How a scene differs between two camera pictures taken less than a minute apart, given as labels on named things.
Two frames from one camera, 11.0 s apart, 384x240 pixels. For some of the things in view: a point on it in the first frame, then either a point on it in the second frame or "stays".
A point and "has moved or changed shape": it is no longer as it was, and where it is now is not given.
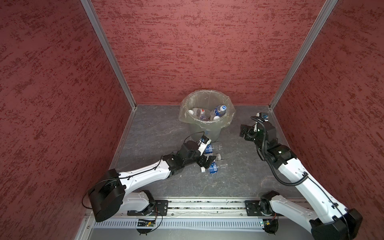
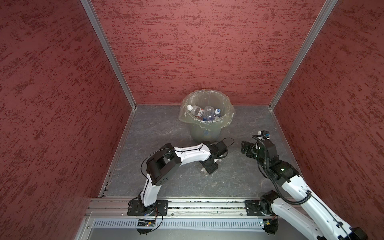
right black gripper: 249,130 -> 251,147
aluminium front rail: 210,210 stays
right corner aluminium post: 325,12 stays
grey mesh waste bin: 207,112 stays
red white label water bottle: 199,113 has moved or changed shape
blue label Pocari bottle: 213,168 has moved or changed shape
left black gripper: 201,162 -> 210,169
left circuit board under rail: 146,222 stays
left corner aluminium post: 111,51 stays
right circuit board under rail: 270,226 stays
